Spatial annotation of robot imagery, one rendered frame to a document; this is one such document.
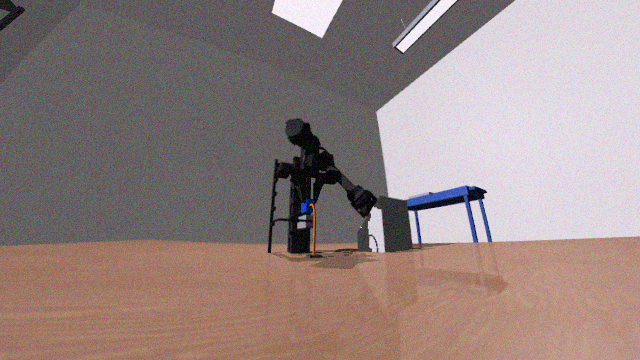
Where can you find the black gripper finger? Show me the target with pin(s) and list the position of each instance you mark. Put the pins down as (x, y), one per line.
(298, 181)
(317, 186)

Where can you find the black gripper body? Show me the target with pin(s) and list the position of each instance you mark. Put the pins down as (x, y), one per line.
(285, 169)

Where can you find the black power cord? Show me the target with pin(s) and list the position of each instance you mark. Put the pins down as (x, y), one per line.
(303, 222)

